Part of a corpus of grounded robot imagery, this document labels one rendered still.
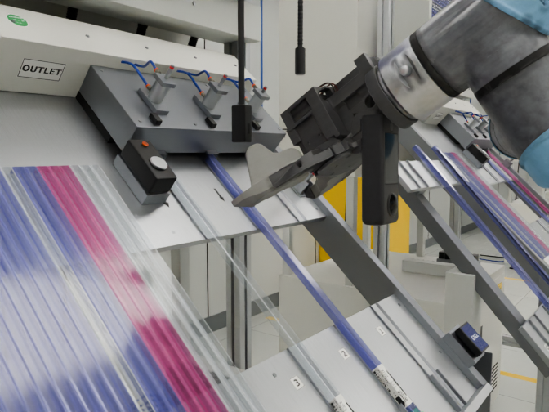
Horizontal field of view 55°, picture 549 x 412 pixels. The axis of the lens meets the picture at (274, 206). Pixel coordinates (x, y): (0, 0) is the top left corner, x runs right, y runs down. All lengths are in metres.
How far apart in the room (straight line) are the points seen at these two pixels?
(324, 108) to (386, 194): 0.11
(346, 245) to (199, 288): 2.27
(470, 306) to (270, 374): 0.63
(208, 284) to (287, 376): 2.59
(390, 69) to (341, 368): 0.38
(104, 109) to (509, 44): 0.52
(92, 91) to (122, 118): 0.08
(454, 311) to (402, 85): 0.73
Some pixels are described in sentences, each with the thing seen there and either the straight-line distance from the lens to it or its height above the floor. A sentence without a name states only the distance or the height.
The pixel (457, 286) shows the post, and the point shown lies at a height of 0.81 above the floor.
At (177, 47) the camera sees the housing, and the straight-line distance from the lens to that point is 0.97.
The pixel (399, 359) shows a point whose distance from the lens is 0.81.
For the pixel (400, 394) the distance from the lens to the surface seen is 0.74.
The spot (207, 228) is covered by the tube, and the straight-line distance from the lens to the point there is 0.71.
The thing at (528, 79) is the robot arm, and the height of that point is 1.15.
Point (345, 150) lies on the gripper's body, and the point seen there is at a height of 1.09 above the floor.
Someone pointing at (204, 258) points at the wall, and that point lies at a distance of 3.15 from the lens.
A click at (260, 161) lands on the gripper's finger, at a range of 0.57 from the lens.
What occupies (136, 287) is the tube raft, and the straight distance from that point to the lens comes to 0.58.
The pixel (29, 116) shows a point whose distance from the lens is 0.76.
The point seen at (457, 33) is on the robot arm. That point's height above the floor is 1.19.
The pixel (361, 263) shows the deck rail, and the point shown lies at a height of 0.89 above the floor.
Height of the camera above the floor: 1.08
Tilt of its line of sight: 6 degrees down
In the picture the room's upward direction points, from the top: straight up
